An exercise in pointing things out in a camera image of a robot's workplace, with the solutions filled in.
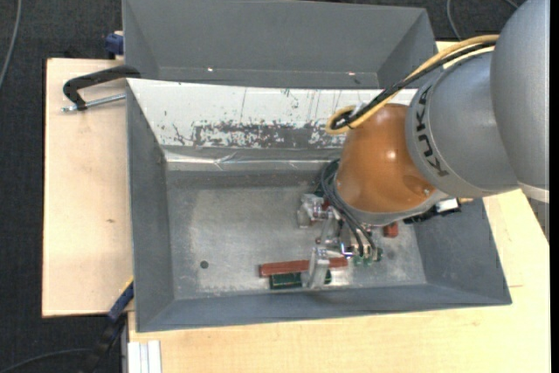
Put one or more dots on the black cylinder on white bracket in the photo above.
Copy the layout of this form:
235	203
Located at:
436	209

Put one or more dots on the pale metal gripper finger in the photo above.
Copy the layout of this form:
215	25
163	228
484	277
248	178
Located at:
319	268
309	209

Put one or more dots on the grey metal bin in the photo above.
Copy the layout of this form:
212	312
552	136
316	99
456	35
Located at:
244	227

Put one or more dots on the red-brown flat block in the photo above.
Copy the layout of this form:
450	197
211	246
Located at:
284	267
391	230

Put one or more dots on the pale wood board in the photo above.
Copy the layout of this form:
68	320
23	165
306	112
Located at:
85	196

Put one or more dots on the dark green flat block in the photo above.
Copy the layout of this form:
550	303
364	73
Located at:
286	280

